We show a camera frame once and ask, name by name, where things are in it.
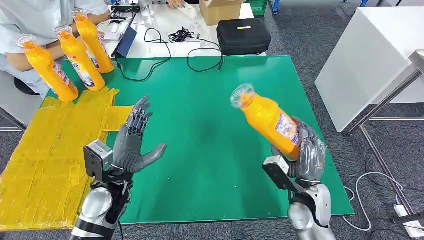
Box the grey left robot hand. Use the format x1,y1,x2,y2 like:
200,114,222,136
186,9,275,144
110,96,168,175

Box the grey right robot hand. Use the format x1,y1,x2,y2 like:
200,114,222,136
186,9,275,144
270,116,327,185

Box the orange drink bottle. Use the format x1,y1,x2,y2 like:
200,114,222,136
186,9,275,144
14,34,80,103
71,8,115,74
230,83,304,162
53,24,106,92

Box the cardboard box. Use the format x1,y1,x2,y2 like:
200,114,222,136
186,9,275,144
199,0,248,27

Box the green mat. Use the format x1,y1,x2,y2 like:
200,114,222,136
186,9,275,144
43,55,355,226

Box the yellow sheet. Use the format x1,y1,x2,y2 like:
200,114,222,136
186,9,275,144
0,86,134,232

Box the white side table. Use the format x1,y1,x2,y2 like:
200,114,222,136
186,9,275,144
314,6,424,133

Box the tablet with blue cover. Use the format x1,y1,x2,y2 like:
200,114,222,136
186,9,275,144
110,13,138,59

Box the white phone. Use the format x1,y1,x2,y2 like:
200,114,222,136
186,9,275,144
99,31,122,42

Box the white power strip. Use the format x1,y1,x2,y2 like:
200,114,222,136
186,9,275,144
393,203,424,239

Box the black zip case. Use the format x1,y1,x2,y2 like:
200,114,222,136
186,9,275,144
216,18,273,57

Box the clear plastic bottle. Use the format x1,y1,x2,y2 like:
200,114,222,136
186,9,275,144
138,0,156,24

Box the black flat device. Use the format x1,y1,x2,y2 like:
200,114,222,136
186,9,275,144
110,3,142,13

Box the green crate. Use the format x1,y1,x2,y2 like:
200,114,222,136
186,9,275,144
246,0,269,17

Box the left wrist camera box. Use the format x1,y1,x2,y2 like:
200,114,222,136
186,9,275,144
82,139,114,183

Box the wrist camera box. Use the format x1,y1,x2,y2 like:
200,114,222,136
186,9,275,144
261,155,309,195
82,139,114,183

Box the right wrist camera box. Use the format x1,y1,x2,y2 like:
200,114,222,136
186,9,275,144
261,155,309,195

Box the white floor cable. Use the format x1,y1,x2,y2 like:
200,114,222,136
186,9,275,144
341,171,405,232

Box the long black cable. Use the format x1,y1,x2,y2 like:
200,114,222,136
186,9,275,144
112,27,172,82

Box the steel stand frame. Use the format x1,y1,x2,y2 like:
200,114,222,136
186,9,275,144
344,49,424,223

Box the looped black cable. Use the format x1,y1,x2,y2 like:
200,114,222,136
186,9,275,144
186,38,225,74

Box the bundled black cable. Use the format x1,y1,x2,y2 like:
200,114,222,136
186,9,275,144
167,27,196,43

